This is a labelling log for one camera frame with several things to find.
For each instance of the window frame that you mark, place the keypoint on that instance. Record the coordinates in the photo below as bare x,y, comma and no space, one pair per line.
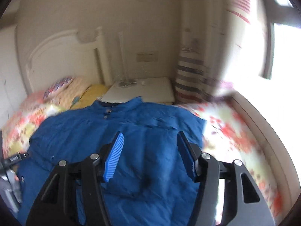
283,40

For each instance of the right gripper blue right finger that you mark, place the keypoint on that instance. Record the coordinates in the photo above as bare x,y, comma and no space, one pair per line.
243,204

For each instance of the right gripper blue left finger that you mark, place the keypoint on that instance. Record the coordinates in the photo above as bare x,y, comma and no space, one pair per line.
56,203

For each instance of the colourful patterned cushion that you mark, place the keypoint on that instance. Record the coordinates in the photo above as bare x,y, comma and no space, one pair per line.
57,87

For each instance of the floral quilt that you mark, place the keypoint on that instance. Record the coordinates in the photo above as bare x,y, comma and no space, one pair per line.
226,137

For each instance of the white bedside table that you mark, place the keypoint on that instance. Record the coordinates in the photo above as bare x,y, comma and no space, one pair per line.
155,90

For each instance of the striped patterned curtain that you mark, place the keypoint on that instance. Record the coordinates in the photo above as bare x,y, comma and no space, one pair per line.
215,48

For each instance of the blue padded jacket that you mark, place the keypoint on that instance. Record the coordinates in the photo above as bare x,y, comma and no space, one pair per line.
150,185

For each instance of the white bed headboard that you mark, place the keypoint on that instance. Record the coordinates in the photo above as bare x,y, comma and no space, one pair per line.
62,54

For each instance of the yellow pillow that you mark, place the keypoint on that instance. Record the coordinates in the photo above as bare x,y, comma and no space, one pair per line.
93,93

